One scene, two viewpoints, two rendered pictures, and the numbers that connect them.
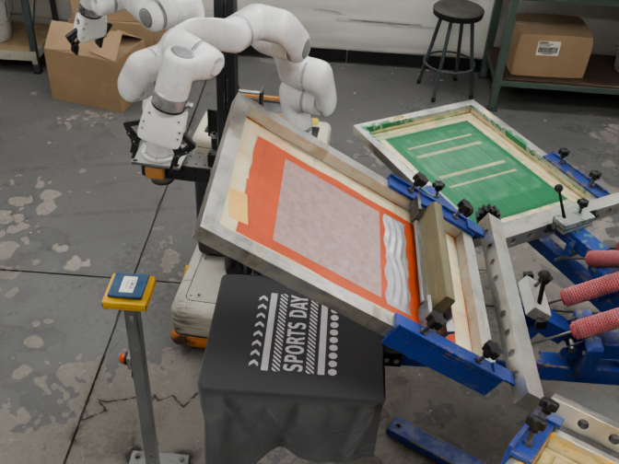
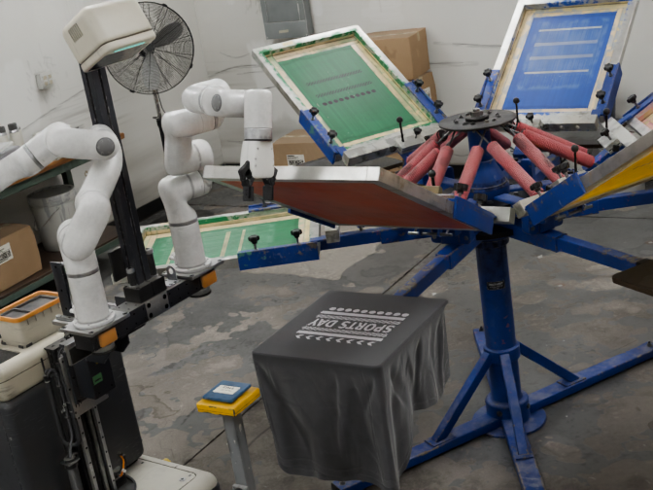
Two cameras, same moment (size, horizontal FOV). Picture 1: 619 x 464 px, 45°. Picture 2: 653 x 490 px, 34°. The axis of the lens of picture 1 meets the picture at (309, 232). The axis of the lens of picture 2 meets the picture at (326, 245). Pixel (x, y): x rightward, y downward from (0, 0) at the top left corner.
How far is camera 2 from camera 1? 2.63 m
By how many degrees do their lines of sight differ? 54
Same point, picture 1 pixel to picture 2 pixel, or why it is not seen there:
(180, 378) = not seen: outside the picture
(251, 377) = (386, 345)
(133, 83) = (95, 227)
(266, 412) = (407, 368)
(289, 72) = (189, 156)
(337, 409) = (433, 328)
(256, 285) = (281, 338)
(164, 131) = (267, 160)
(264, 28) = not seen: hidden behind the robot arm
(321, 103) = not seen: hidden behind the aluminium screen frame
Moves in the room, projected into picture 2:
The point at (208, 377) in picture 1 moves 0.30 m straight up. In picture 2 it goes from (371, 362) to (356, 264)
